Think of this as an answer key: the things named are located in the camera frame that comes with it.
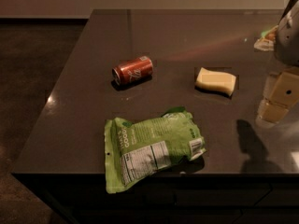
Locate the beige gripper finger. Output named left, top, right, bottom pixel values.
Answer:
left=257, top=71, right=299, bottom=124

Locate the red coke can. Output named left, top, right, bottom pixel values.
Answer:
left=112, top=56, right=153, bottom=86

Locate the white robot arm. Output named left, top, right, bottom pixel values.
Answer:
left=254, top=0, right=299, bottom=128

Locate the yellow sponge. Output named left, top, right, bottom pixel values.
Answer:
left=195, top=68, right=236, bottom=96

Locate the green snack bag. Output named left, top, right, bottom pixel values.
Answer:
left=104, top=106, right=206, bottom=194

